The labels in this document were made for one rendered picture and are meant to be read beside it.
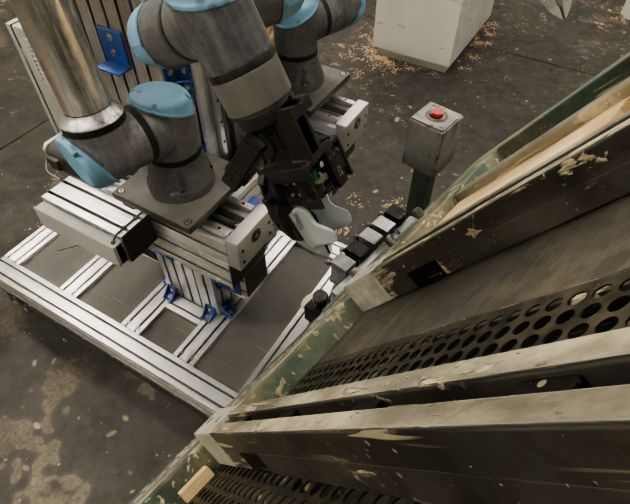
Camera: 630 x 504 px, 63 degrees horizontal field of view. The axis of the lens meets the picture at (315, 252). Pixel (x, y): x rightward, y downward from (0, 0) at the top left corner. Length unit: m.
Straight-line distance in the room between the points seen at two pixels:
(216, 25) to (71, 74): 0.48
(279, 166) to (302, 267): 1.51
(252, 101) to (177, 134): 0.55
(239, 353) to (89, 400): 0.62
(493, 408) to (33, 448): 1.99
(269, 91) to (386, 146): 2.49
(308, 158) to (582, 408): 0.39
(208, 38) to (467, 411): 0.40
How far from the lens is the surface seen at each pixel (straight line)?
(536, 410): 0.26
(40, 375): 2.31
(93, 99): 0.99
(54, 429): 2.17
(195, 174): 1.14
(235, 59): 0.53
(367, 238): 1.43
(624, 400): 0.23
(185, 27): 0.54
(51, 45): 0.96
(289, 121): 0.54
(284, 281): 2.03
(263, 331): 1.91
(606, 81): 1.39
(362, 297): 1.09
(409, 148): 1.65
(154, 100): 1.06
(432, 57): 3.70
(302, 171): 0.54
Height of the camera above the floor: 1.82
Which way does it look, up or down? 49 degrees down
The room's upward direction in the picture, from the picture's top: straight up
